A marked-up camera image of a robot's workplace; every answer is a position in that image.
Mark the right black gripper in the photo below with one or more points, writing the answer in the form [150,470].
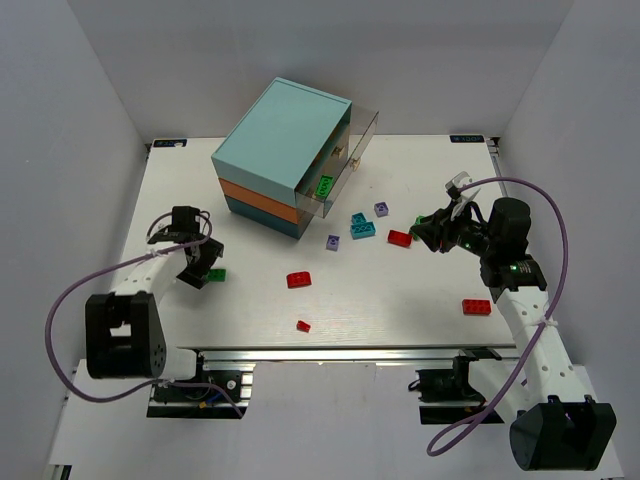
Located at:
[439,232]

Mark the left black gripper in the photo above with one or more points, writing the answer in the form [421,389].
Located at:
[205,263]

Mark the green lego plate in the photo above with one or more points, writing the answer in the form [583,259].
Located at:
[324,186]
[216,275]

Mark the red sloped lego brick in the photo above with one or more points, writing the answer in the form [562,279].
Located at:
[399,238]

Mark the clear top drawer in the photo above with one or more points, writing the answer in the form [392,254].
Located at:
[339,157]

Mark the small red lego wedge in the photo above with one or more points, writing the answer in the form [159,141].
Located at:
[303,326]

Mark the small green lego brick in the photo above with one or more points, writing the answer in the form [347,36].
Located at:
[417,221]

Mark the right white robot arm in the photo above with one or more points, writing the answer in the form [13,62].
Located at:
[554,422]

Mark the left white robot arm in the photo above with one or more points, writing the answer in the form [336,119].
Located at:
[124,336]

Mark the purple lego brick right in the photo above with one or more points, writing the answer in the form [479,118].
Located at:
[381,209]

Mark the purple lego brick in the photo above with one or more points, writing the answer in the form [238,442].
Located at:
[332,243]
[381,209]

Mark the large teal lego brick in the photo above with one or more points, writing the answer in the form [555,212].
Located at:
[362,230]

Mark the small teal lego brick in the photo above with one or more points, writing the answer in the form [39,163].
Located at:
[358,218]

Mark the red 2x3 lego brick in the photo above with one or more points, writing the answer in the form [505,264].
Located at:
[476,307]

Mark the purple lego brick left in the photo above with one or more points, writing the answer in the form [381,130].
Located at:
[332,243]

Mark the red curved lego centre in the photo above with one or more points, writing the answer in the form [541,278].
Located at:
[298,279]

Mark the right blue table label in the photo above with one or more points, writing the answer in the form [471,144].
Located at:
[466,138]

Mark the blue table label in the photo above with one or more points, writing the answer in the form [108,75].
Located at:
[169,143]
[466,138]

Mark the left blue table label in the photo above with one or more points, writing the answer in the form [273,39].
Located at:
[169,143]

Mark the teal orange drawer cabinet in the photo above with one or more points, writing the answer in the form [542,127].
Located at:
[261,161]

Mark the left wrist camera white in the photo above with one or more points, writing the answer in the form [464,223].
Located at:
[181,225]

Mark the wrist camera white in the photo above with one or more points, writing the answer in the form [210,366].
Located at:
[181,225]
[461,193]

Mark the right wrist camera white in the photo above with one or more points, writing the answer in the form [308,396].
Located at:
[461,193]

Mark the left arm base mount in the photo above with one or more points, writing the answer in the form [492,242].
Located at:
[220,390]

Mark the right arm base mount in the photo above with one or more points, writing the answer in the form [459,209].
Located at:
[443,383]

